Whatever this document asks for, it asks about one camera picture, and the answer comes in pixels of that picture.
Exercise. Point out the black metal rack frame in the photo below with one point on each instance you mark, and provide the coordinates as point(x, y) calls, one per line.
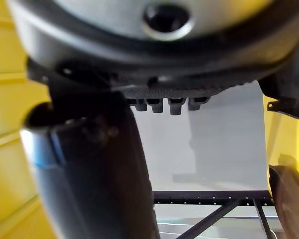
point(204, 198)

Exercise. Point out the yellow shelf board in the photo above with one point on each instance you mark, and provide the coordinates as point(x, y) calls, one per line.
point(5, 104)
point(286, 134)

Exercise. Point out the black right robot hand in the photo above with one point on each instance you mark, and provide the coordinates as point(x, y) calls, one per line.
point(94, 154)

